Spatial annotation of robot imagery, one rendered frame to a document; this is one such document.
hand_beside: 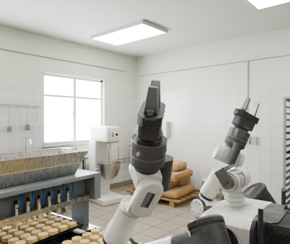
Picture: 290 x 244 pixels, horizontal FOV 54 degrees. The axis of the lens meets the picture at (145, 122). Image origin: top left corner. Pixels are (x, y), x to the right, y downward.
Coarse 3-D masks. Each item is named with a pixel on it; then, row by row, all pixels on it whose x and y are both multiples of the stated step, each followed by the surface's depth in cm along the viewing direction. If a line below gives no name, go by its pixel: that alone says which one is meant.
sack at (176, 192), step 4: (184, 184) 540; (188, 184) 540; (192, 184) 542; (172, 188) 510; (176, 188) 510; (180, 188) 510; (184, 188) 515; (188, 188) 523; (192, 188) 533; (164, 192) 503; (168, 192) 498; (172, 192) 494; (176, 192) 491; (180, 192) 499; (184, 192) 508; (188, 192) 521; (164, 196) 504; (168, 196) 499; (172, 196) 493; (176, 196) 490; (180, 196) 499
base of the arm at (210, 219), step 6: (204, 216) 70; (210, 216) 69; (216, 216) 70; (222, 216) 71; (192, 222) 70; (198, 222) 69; (204, 222) 69; (210, 222) 69; (216, 222) 69; (222, 222) 70; (192, 228) 71
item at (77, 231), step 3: (69, 231) 157; (72, 231) 155; (75, 231) 154; (78, 231) 152; (81, 231) 152; (84, 231) 152; (63, 234) 160; (66, 234) 158; (69, 234) 157; (72, 234) 155; (75, 234) 154; (66, 237) 158; (69, 237) 157
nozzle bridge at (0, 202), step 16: (64, 176) 162; (80, 176) 162; (96, 176) 171; (0, 192) 126; (16, 192) 130; (80, 192) 172; (96, 192) 171; (0, 208) 133; (32, 208) 145; (48, 208) 148; (80, 208) 180; (0, 224) 128
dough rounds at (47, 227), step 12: (0, 228) 153; (12, 228) 153; (24, 228) 152; (36, 228) 154; (48, 228) 151; (60, 228) 152; (0, 240) 141; (12, 240) 136; (24, 240) 140; (36, 240) 139
